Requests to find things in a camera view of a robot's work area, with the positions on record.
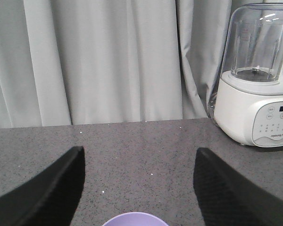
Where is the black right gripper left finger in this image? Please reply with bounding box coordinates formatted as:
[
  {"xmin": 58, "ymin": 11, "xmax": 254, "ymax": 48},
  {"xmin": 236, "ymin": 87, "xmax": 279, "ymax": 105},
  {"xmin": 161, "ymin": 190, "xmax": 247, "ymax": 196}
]
[{"xmin": 0, "ymin": 146, "xmax": 85, "ymax": 226}]

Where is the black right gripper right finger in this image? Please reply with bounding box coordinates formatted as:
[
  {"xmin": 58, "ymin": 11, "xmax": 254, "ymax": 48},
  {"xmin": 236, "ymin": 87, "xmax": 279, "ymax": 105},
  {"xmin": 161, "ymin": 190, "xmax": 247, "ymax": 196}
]
[{"xmin": 193, "ymin": 147, "xmax": 283, "ymax": 226}]

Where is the purple plastic bowl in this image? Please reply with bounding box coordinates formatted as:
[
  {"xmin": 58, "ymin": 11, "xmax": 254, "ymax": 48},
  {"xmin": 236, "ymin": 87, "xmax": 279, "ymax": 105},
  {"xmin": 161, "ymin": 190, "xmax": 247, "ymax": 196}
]
[{"xmin": 103, "ymin": 212, "xmax": 168, "ymax": 226}]

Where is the white blender appliance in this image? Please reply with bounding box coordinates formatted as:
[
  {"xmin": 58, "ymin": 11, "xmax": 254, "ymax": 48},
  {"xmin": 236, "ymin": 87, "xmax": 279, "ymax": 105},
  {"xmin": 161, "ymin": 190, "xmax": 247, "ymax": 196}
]
[{"xmin": 209, "ymin": 3, "xmax": 283, "ymax": 147}]

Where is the light grey curtain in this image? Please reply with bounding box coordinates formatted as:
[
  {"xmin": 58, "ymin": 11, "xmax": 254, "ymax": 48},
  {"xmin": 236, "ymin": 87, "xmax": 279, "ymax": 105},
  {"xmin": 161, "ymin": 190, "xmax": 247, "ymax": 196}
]
[{"xmin": 0, "ymin": 0, "xmax": 283, "ymax": 129}]

